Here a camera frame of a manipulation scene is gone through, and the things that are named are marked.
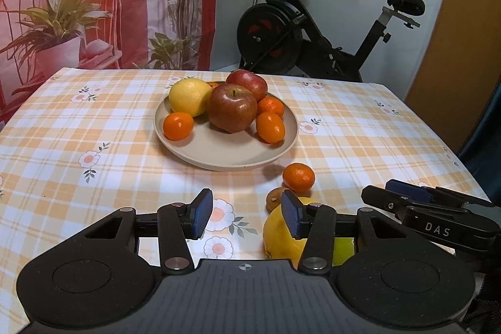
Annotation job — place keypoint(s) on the red apple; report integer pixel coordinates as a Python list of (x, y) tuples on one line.
[(250, 81), (231, 111)]

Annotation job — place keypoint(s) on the plaid floral tablecloth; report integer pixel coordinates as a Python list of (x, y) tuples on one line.
[(98, 122)]

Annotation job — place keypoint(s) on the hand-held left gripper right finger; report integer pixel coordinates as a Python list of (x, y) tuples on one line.
[(291, 217)]

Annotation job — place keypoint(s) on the beige round plate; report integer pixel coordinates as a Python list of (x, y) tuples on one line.
[(219, 152)]

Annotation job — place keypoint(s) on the black exercise bike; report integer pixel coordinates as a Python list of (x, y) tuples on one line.
[(270, 28)]

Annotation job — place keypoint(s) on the yellow lemon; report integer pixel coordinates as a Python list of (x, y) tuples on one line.
[(188, 97), (282, 236)]

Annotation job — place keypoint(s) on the brown wooden door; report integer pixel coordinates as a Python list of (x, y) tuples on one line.
[(458, 64)]

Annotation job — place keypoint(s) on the brown kiwi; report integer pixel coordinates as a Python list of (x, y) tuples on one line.
[(274, 199)]

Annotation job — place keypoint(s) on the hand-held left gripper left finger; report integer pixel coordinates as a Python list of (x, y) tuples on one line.
[(201, 216)]

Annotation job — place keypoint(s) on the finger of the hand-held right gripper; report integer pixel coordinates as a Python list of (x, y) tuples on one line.
[(407, 188), (385, 201)]

